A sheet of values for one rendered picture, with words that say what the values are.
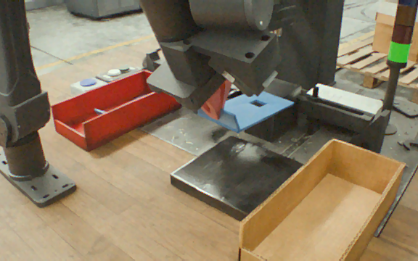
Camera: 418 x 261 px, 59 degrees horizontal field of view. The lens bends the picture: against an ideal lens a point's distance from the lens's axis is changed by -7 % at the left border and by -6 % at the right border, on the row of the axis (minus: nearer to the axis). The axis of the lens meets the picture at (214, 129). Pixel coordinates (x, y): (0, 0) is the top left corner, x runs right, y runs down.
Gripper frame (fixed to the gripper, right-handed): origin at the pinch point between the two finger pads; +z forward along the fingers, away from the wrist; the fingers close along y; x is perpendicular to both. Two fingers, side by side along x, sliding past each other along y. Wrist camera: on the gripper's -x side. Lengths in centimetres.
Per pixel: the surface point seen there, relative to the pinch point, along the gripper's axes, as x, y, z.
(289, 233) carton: -12.8, -4.8, 13.4
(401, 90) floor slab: 39, 223, 227
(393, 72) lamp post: -11.2, 34.8, 19.2
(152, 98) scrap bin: 26.7, 5.8, 15.7
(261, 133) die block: 5.1, 11.9, 21.6
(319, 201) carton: -12.8, 2.8, 17.1
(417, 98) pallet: 21, 209, 215
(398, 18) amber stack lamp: -9.8, 38.7, 9.6
